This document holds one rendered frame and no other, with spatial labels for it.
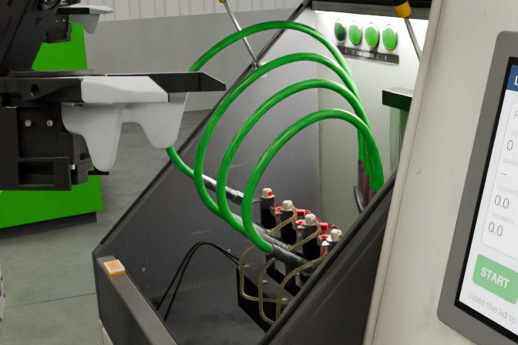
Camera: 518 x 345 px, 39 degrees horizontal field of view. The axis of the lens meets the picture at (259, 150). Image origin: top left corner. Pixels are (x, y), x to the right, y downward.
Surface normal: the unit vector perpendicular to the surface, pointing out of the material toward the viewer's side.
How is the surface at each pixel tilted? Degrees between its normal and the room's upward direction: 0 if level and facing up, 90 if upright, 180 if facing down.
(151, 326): 0
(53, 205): 90
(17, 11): 84
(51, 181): 82
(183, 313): 0
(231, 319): 0
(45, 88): 82
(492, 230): 76
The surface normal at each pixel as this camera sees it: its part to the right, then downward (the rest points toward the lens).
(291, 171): 0.42, 0.22
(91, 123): -0.69, 0.11
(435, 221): -0.89, -0.08
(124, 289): -0.05, -0.97
